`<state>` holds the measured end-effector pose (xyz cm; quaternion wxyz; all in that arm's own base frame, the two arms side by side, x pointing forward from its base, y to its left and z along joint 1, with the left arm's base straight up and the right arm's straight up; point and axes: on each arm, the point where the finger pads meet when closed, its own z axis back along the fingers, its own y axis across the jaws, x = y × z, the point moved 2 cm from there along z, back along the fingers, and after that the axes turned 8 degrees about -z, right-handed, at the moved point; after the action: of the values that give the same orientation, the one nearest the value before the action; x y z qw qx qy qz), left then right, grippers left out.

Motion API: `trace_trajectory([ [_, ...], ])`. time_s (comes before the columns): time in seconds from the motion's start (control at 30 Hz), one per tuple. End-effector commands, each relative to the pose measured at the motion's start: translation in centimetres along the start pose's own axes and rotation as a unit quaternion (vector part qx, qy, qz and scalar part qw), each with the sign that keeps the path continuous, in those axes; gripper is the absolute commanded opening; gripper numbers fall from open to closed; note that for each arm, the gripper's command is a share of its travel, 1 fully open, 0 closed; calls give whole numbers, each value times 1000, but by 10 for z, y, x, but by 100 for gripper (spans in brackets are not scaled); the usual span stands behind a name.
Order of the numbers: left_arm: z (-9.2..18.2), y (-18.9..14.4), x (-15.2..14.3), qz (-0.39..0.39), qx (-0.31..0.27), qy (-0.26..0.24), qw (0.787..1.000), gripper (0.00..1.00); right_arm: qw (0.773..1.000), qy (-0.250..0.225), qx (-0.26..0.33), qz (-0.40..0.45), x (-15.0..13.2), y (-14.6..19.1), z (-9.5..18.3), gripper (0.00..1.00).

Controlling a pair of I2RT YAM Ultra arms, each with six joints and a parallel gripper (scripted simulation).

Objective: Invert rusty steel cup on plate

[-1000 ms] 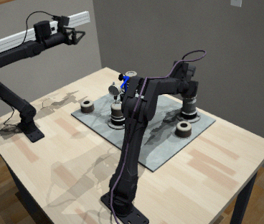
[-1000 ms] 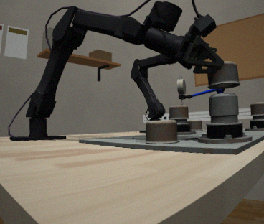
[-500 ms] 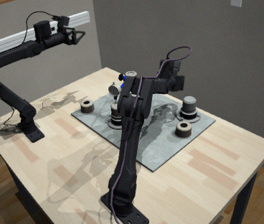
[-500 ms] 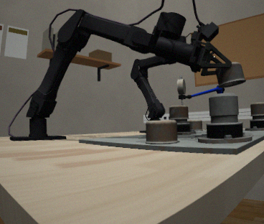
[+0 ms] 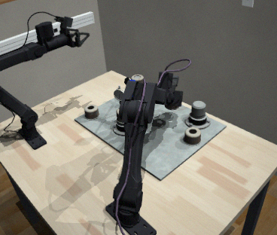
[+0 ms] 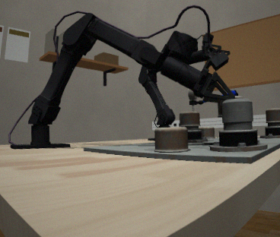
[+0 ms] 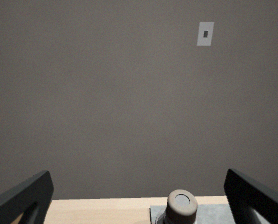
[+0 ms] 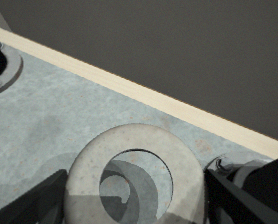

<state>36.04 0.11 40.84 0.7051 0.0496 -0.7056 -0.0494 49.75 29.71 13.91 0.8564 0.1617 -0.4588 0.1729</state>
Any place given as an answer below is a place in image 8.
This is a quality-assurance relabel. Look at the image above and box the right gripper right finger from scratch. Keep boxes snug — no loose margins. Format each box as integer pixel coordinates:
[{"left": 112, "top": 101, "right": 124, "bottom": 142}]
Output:
[{"left": 205, "top": 169, "right": 278, "bottom": 224}]

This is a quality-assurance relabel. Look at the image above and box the grey mottled flat plate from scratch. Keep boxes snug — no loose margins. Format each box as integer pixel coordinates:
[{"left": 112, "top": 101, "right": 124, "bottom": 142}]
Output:
[{"left": 0, "top": 48, "right": 258, "bottom": 224}]

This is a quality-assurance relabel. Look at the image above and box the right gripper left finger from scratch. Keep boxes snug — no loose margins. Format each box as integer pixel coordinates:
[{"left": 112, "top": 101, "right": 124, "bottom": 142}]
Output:
[{"left": 0, "top": 169, "right": 68, "bottom": 224}]

